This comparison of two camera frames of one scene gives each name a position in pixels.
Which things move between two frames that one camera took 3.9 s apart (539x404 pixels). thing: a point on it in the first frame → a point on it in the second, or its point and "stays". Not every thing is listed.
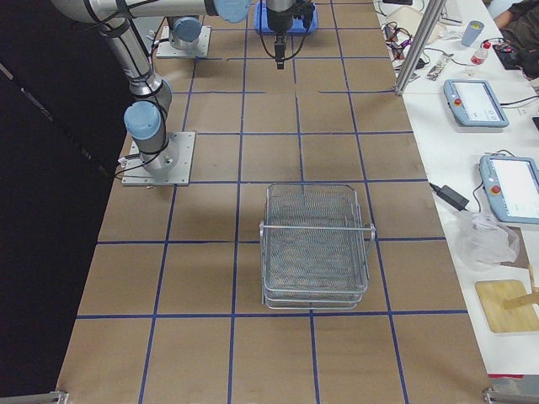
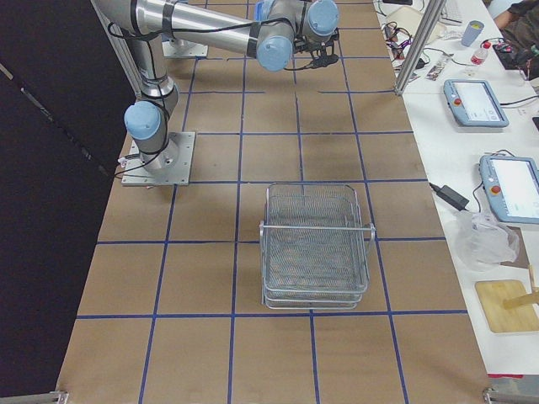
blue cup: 471,33 stays
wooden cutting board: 508,305 stays
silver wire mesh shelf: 314,247 stays
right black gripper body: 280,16 → 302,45
